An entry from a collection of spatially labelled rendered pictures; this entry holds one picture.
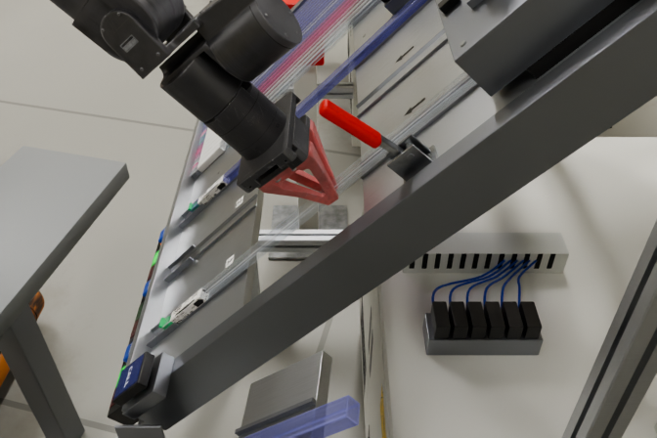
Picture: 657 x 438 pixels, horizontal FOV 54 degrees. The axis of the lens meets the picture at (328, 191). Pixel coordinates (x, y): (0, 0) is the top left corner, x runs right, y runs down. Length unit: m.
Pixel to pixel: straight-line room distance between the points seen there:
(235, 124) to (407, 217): 0.17
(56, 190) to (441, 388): 0.81
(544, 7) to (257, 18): 0.22
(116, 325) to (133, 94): 1.23
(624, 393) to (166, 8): 0.58
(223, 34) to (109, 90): 2.34
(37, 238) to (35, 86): 1.82
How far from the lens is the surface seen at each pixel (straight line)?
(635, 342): 0.67
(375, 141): 0.54
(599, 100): 0.52
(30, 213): 1.30
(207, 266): 0.83
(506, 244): 1.07
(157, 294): 0.90
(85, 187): 1.33
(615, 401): 0.75
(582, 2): 0.52
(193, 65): 0.56
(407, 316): 1.00
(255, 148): 0.59
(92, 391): 1.75
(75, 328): 1.90
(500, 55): 0.52
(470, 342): 0.94
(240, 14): 0.54
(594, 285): 1.11
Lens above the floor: 1.38
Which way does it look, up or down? 39 degrees down
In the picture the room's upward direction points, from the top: straight up
